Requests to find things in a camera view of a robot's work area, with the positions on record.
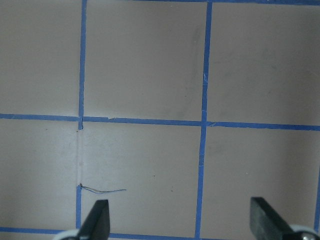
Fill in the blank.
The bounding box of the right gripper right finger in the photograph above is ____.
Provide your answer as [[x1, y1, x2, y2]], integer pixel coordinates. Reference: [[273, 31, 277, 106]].
[[250, 197, 298, 240]]

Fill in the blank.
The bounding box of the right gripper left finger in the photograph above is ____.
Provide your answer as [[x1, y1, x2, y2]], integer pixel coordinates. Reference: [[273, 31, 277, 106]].
[[76, 199, 111, 240]]

